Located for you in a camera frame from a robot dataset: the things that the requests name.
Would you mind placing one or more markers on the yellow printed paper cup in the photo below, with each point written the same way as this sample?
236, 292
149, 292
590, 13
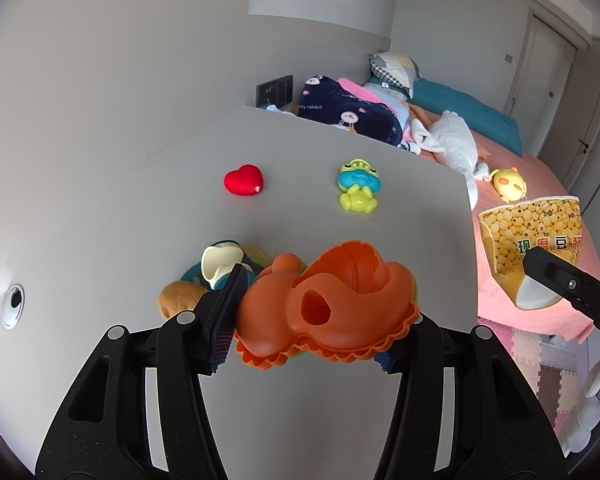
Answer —
530, 240

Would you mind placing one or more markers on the yellow chick plush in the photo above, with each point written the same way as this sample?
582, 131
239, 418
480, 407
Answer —
510, 184

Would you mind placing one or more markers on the navy printed blanket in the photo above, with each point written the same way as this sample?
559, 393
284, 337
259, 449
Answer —
345, 110

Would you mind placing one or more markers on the pink blanket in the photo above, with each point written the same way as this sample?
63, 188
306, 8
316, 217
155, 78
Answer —
360, 90

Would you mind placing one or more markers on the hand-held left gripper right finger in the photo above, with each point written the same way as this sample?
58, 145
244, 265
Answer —
386, 361

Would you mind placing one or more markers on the black wall socket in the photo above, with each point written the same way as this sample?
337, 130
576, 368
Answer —
275, 90

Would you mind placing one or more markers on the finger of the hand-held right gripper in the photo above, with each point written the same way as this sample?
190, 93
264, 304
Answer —
570, 285

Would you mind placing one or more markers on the teal bolster pillow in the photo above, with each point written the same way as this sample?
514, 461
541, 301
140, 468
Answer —
470, 110

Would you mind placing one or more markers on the teal and cream toy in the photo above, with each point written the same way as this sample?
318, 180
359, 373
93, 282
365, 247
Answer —
220, 265

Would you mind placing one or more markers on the brown bread toy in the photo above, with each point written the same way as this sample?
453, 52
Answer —
180, 300

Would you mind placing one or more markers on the checked pillow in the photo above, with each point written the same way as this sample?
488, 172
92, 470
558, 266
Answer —
392, 67

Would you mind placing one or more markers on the light blue blanket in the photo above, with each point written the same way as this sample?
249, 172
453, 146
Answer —
395, 105

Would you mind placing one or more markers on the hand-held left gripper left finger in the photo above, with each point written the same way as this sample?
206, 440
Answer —
227, 310

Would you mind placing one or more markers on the coloured foam floor mat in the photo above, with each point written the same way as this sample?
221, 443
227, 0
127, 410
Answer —
530, 360

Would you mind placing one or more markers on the orange sand mould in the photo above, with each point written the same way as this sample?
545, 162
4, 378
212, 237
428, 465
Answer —
330, 305

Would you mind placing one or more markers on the white goose plush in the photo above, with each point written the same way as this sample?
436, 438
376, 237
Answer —
452, 142

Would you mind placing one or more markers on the red heart toy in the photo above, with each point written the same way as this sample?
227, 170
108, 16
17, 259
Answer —
244, 180

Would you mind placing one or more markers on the pink bed sheet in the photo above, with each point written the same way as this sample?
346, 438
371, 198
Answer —
545, 180

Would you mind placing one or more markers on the white puffy object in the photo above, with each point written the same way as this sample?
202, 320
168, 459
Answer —
587, 405

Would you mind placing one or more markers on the green blue frog toy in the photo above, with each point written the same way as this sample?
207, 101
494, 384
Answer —
359, 185

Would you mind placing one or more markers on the small white object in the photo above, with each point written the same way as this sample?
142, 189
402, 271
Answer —
280, 109

